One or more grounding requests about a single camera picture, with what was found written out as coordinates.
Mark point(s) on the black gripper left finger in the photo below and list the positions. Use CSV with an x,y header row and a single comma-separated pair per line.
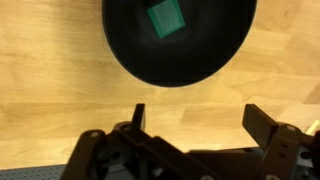
x,y
133,156

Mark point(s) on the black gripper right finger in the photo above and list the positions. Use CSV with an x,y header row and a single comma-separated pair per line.
x,y
286,153

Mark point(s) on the green block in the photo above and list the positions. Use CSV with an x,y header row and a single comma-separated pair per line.
x,y
166,18

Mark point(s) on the black bowl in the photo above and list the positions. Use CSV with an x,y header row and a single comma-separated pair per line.
x,y
180,56

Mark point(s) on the dark perforated breadboard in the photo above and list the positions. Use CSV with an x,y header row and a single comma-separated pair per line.
x,y
26,173

